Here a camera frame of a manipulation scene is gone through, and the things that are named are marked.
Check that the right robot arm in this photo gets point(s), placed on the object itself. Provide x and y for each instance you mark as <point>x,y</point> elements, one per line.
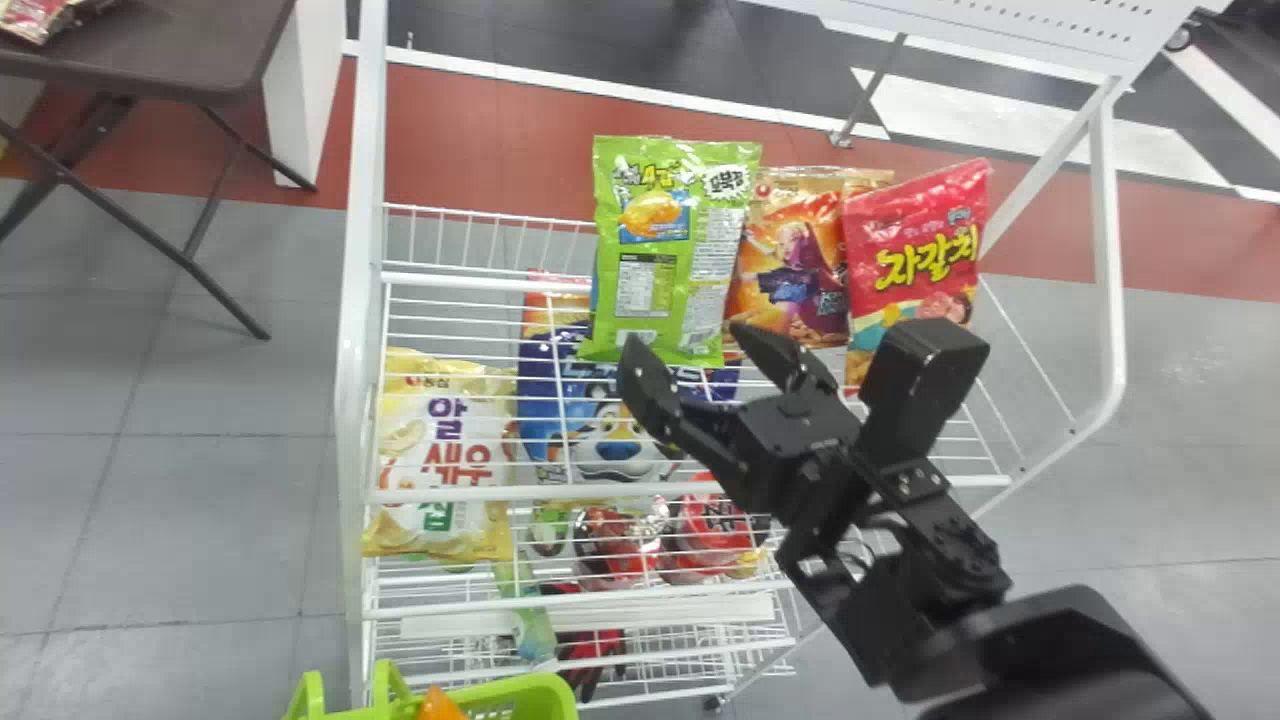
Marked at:
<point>1040,650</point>

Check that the red noodle cup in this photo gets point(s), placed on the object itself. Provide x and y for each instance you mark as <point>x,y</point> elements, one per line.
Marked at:
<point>715,535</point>
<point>615,540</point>

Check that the blue cereal bag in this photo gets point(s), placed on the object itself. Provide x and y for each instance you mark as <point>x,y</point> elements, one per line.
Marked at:
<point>565,400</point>

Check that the green basket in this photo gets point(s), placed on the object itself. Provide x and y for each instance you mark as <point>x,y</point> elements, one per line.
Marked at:
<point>520,695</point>

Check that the yellow snack packet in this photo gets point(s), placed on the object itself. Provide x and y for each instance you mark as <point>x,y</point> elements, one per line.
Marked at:
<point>440,450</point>

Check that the dark side table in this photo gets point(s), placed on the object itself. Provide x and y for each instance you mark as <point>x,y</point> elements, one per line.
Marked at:
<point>150,50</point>

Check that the orange snack packet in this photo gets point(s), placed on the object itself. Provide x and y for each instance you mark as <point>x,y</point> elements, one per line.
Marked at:
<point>790,270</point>

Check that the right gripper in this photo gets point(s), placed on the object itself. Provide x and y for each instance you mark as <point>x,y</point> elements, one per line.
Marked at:
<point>785,450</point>

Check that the green snack packet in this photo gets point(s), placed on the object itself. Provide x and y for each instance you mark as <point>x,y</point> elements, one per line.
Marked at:
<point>665,250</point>

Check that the red snack packet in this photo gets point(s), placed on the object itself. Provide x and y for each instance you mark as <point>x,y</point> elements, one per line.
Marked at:
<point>35,15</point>
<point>915,250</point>

